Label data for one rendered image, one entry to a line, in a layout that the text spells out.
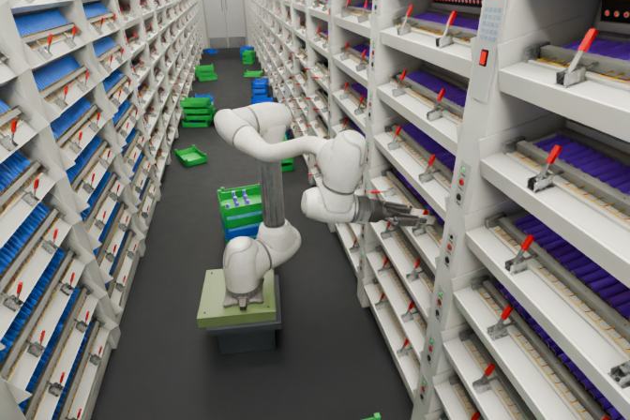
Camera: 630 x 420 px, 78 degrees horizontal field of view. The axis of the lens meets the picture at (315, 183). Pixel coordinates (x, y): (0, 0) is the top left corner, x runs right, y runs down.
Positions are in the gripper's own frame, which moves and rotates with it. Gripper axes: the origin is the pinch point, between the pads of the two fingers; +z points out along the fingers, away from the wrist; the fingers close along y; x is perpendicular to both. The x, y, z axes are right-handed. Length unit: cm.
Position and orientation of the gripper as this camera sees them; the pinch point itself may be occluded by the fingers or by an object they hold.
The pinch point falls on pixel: (423, 217)
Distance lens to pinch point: 134.1
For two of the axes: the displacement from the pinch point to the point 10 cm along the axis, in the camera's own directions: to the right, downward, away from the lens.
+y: 2.0, 4.5, -8.7
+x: 2.4, -8.8, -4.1
